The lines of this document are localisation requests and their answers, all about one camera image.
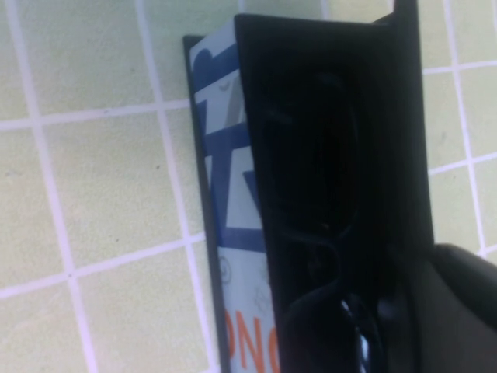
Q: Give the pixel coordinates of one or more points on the black glasses case printed side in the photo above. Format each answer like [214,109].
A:
[217,155]

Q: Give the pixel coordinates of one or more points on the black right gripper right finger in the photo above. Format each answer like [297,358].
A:
[458,311]

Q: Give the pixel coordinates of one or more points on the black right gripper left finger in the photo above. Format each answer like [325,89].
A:
[314,334]

